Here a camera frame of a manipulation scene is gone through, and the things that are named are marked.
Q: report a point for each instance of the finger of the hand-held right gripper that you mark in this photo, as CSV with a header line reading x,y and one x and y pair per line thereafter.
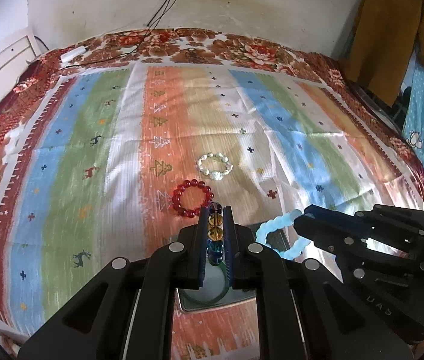
x,y
315,210
305,227

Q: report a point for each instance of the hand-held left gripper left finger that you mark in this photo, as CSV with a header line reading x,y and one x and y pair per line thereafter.
x,y
201,247

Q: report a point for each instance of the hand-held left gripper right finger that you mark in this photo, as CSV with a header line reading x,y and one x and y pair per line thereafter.
x,y
228,247

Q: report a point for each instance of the silver metal tin box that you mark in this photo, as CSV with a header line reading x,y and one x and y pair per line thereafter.
x,y
240,295

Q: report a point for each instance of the green jade bangle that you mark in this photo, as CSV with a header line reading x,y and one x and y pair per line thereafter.
x,y
204,301

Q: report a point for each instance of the red floral blanket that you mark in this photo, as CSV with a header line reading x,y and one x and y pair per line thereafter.
x,y
234,45

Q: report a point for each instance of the brown jacket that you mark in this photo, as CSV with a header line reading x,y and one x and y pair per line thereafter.
x,y
384,37

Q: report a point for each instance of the white charger adapter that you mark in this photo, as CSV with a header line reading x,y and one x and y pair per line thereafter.
x,y
73,54

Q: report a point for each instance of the white headboard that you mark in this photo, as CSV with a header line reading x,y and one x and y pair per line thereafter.
x,y
1,63

